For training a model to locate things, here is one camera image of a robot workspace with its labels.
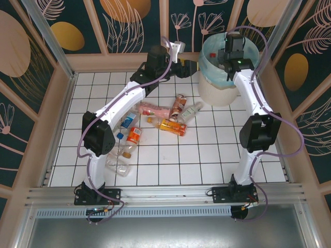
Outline green label clear bottle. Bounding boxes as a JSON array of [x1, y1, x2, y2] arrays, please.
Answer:
[[177, 101, 204, 123]]

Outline pink label plastic bottle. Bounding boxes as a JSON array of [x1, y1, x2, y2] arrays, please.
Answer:
[[134, 102, 172, 118]]

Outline yellow orange label bottle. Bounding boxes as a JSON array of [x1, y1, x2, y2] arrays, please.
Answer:
[[146, 117, 187, 137]]

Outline blue label clear bottle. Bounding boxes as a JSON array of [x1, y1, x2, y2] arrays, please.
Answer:
[[120, 113, 138, 129]]

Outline orange label tan cap bottle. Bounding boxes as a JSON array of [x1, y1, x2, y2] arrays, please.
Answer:
[[123, 127, 143, 159]]

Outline blue cap clear bottle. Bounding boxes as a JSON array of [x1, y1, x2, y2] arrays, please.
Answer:
[[115, 133, 128, 156]]

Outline pale blue bin liner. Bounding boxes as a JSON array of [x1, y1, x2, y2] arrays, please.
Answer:
[[199, 32, 260, 91]]

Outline white ribbed waste bin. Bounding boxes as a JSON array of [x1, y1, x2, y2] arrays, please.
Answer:
[[198, 74, 243, 107]]

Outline grey metal sheet panel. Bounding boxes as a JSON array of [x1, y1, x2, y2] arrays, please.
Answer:
[[15, 204, 321, 248]]

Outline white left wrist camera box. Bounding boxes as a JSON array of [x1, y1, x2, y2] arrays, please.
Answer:
[[169, 40, 186, 63]]

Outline aluminium frame post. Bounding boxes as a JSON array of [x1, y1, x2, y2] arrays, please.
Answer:
[[254, 0, 310, 76], [20, 0, 78, 79]]

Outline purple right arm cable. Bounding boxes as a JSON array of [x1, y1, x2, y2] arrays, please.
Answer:
[[226, 25, 305, 223]]

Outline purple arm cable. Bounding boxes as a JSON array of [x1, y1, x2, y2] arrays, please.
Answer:
[[226, 25, 305, 223], [77, 36, 173, 225]]

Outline aluminium mounting rail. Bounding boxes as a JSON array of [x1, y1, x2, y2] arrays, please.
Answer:
[[24, 183, 310, 207]]

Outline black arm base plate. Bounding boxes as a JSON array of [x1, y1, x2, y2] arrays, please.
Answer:
[[74, 188, 122, 206], [211, 185, 259, 205]]

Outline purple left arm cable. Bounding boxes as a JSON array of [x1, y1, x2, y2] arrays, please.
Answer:
[[77, 36, 173, 225]]

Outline grey slotted cable duct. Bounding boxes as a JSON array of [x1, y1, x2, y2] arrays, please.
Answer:
[[35, 208, 232, 218]]

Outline small wired connector board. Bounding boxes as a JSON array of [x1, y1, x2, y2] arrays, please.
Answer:
[[86, 206, 110, 216], [242, 200, 260, 210]]

